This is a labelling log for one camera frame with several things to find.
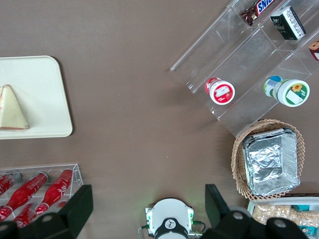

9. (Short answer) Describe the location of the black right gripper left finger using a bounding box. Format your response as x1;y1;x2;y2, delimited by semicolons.
14;184;94;239

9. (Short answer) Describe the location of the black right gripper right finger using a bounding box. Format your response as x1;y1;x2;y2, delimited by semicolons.
204;184;269;239

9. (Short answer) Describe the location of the triangular white sandwich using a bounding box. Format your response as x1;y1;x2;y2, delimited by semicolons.
0;84;30;131

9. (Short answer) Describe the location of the white snack tray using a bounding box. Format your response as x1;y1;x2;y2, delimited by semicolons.
246;196;319;239

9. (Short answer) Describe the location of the light wicker basket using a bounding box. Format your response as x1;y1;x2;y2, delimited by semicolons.
232;119;307;201

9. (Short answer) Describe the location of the cream rectangular tray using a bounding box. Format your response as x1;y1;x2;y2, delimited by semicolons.
0;55;73;140

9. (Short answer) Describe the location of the red cola bottle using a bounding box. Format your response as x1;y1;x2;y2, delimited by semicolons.
35;169;74;216
13;203;38;229
0;173;21;198
0;172;49;221

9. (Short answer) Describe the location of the clear acrylic bottle rack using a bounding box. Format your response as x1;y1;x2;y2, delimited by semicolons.
0;162;84;225

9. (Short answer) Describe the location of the large clear snack bag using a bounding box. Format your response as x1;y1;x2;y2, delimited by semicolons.
252;203;295;225

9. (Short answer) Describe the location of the aluminium foil container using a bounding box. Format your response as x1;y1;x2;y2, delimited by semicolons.
241;127;301;196

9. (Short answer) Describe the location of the small teal box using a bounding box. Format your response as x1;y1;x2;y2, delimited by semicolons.
292;204;311;213

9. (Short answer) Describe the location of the small clear snack bag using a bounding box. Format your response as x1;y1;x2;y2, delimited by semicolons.
289;209;319;226

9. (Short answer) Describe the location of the large teal box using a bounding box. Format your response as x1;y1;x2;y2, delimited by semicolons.
300;225;315;236

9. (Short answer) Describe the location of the red lid yogurt cup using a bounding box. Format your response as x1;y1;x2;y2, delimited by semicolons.
204;77;236;106

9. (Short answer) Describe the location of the green lid yogurt cup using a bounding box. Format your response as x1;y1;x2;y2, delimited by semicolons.
263;75;311;108

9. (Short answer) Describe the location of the clear acrylic stepped shelf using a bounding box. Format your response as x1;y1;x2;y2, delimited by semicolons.
169;0;319;138

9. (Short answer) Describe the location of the red cookie box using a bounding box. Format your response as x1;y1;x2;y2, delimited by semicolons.
309;39;319;61

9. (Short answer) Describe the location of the black and white carton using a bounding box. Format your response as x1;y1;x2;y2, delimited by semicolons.
269;5;307;41

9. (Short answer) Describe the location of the Snickers chocolate bar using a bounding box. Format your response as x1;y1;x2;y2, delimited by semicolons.
240;0;276;26

